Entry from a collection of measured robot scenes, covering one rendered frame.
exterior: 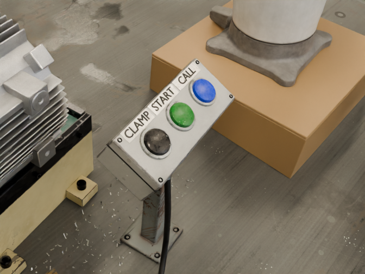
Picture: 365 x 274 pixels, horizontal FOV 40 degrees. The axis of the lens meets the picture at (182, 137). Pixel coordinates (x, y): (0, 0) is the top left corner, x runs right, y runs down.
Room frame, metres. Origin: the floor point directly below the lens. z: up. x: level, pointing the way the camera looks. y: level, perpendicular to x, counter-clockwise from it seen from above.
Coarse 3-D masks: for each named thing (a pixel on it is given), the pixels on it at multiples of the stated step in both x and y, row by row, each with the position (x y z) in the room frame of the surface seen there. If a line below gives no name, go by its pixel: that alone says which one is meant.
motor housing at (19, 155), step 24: (0, 24) 0.47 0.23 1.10; (0, 48) 0.43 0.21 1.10; (24, 48) 0.46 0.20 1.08; (0, 72) 0.41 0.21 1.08; (48, 72) 0.45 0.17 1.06; (0, 96) 0.39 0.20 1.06; (0, 120) 0.36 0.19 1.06; (24, 120) 0.39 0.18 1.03; (48, 120) 0.41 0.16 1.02; (0, 144) 0.35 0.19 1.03; (24, 144) 0.38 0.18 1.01; (0, 168) 0.34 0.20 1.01
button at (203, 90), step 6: (198, 84) 0.45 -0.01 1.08; (204, 84) 0.45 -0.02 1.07; (210, 84) 0.46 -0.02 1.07; (198, 90) 0.44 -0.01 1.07; (204, 90) 0.44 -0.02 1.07; (210, 90) 0.45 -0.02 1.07; (198, 96) 0.43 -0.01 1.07; (204, 96) 0.44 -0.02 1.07; (210, 96) 0.44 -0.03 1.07; (204, 102) 0.43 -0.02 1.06
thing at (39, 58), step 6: (36, 48) 0.45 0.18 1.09; (42, 48) 0.45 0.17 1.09; (24, 54) 0.45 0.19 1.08; (30, 54) 0.44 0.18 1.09; (36, 54) 0.44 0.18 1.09; (42, 54) 0.45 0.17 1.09; (48, 54) 0.45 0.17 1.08; (30, 60) 0.44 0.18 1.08; (36, 60) 0.44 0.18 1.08; (42, 60) 0.44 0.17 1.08; (48, 60) 0.45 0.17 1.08; (30, 66) 0.44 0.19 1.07; (36, 66) 0.44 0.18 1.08; (42, 66) 0.44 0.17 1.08; (36, 72) 0.44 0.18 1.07; (60, 132) 0.45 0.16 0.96; (54, 138) 0.44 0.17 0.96
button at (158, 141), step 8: (144, 136) 0.35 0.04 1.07; (152, 136) 0.36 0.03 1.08; (160, 136) 0.36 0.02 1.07; (168, 136) 0.37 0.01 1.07; (144, 144) 0.35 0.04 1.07; (152, 144) 0.35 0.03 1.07; (160, 144) 0.35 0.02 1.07; (168, 144) 0.36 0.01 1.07; (152, 152) 0.34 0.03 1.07; (160, 152) 0.34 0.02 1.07
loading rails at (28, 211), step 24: (72, 120) 0.51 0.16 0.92; (72, 144) 0.48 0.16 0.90; (24, 168) 0.40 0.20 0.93; (48, 168) 0.43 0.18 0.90; (72, 168) 0.47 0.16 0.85; (0, 192) 0.36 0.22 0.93; (24, 192) 0.39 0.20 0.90; (48, 192) 0.42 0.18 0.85; (72, 192) 0.45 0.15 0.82; (0, 216) 0.35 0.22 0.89; (24, 216) 0.38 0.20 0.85; (0, 240) 0.34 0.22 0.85; (0, 264) 0.32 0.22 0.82; (24, 264) 0.33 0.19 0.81
